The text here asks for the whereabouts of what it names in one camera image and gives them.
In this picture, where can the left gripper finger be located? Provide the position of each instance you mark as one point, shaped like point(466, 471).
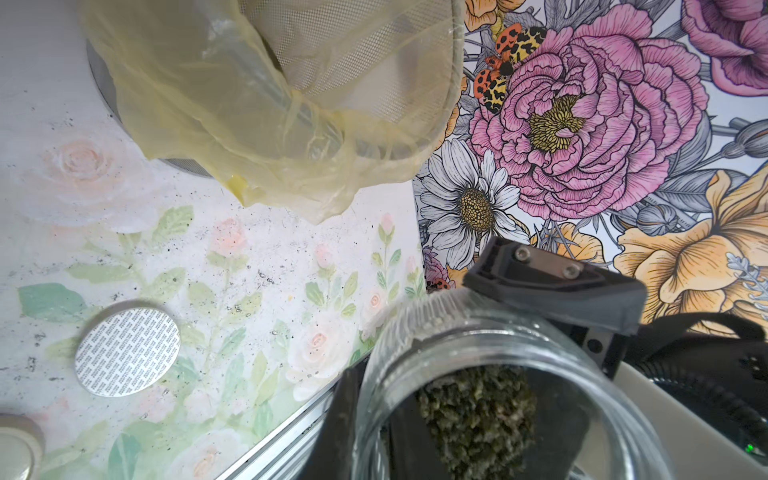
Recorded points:
point(331, 456)

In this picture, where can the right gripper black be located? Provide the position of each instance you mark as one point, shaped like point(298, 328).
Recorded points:
point(597, 308)

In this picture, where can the beige lid jar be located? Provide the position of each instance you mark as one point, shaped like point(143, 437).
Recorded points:
point(459, 386)

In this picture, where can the peeled foil seal disc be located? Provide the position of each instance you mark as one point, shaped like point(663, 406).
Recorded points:
point(127, 352)

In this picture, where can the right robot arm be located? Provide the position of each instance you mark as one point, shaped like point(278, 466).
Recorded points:
point(713, 364)

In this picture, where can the yellow bin liner bag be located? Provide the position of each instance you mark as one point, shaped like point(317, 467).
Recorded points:
point(270, 102)

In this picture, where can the aluminium front rail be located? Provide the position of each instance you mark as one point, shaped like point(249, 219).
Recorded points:
point(283, 453)

